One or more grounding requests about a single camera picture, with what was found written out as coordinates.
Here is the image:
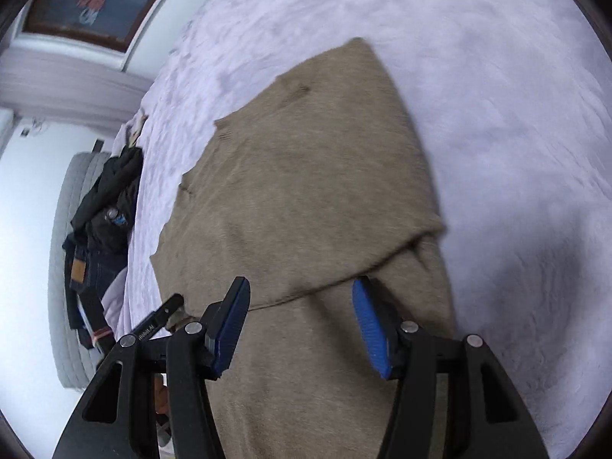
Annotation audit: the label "lavender fuzzy blanket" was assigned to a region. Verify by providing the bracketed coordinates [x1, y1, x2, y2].
[103, 0, 612, 459]

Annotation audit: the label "framed wall picture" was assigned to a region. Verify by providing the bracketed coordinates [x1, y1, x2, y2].
[21, 0, 177, 53]

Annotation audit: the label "black jacket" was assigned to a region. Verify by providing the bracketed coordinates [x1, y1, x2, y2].
[71, 146, 144, 255]

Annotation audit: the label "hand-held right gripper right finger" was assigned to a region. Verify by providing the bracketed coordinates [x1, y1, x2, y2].
[351, 275, 550, 459]

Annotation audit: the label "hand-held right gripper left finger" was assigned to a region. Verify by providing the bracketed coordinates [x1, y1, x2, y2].
[52, 276, 252, 459]

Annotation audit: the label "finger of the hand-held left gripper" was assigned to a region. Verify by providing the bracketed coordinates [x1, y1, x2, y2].
[131, 294, 185, 343]

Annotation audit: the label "grey padded headboard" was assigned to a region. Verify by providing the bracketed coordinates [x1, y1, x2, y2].
[48, 150, 114, 390]

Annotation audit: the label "brown knit sweater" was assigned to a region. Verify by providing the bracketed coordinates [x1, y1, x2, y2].
[150, 37, 457, 459]

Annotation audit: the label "dark blue jeans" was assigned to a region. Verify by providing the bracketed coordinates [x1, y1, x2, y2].
[61, 232, 130, 345]

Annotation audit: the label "beige cloth strip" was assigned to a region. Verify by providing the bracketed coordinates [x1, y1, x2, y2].
[125, 114, 149, 148]

